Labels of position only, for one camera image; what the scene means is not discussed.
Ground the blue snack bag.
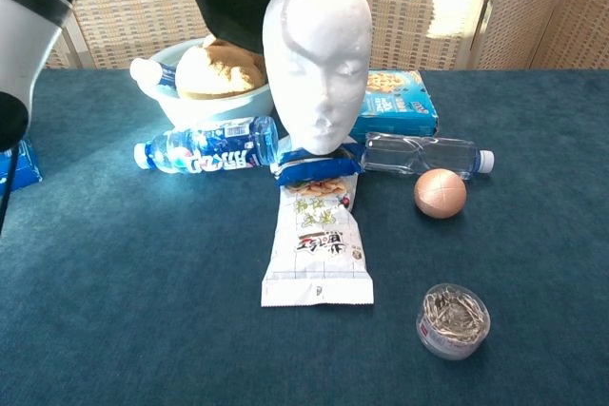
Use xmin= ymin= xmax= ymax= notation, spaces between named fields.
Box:
xmin=270 ymin=142 xmax=363 ymax=188

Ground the white snack bag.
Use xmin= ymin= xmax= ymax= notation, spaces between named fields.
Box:
xmin=260 ymin=177 xmax=375 ymax=308

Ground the blue label water bottle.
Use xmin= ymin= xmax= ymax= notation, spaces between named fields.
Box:
xmin=133 ymin=115 xmax=281 ymax=175

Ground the clear empty plastic bottle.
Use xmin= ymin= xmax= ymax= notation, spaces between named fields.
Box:
xmin=360 ymin=131 xmax=495 ymax=181

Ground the blue chocolate chip cookie box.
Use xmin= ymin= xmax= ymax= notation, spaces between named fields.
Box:
xmin=349 ymin=69 xmax=440 ymax=139

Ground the white foam mannequin head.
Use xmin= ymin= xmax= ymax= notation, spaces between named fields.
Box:
xmin=262 ymin=0 xmax=374 ymax=156

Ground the light blue plastic bowl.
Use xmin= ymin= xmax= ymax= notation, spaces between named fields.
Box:
xmin=142 ymin=38 xmax=276 ymax=127

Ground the brown cream plush toy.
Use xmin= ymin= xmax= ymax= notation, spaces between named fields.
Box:
xmin=174 ymin=34 xmax=266 ymax=101

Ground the pink ball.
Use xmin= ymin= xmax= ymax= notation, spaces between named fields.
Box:
xmin=413 ymin=168 xmax=468 ymax=220

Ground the small white-capped blue label bottle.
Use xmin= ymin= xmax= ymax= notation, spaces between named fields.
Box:
xmin=129 ymin=57 xmax=178 ymax=89

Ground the clear round paper clip tub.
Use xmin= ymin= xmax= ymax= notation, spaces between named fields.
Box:
xmin=416 ymin=283 xmax=491 ymax=361

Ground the blue sandwich cookie box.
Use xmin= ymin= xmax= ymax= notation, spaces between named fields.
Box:
xmin=0 ymin=137 xmax=43 ymax=196

